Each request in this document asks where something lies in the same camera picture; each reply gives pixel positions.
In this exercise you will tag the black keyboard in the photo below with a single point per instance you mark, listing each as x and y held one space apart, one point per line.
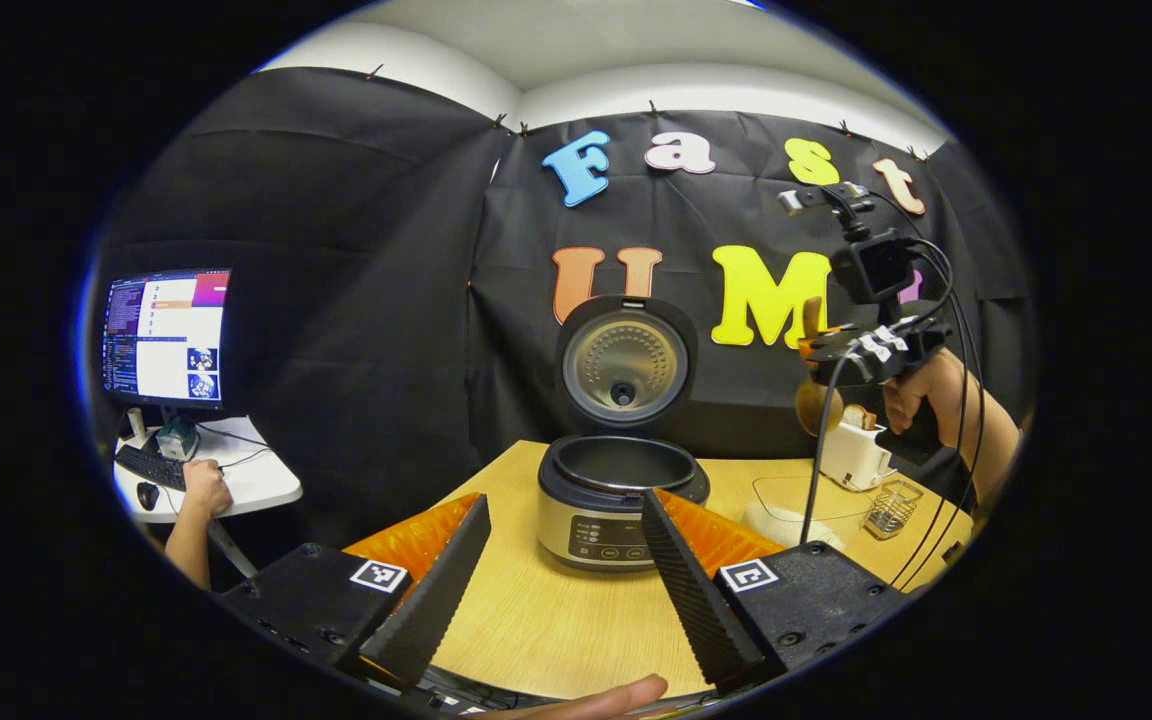
151 468

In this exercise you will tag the toasted bread slice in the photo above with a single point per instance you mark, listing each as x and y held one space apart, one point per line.
861 418

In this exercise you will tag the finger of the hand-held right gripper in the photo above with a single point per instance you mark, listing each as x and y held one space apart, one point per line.
821 345

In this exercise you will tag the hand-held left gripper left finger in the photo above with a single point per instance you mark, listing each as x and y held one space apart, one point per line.
436 600

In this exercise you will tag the small green box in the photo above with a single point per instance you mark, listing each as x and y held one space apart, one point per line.
177 440

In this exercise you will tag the white side table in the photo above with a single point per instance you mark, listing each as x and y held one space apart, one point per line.
256 480

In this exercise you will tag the grey silver rice cooker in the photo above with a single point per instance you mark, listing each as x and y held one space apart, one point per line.
586 520

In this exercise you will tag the computer monitor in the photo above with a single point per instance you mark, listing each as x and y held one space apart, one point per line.
166 335

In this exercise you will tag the black backdrop cloth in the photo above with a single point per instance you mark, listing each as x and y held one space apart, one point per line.
356 300

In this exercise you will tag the wooden spoon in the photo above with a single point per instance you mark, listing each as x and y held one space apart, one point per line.
818 410

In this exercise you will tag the white toaster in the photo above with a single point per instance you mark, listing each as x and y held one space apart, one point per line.
851 460

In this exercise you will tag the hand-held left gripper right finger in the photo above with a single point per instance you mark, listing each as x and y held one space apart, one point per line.
696 600

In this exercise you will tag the black computer mouse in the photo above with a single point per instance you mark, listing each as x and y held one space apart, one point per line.
147 496

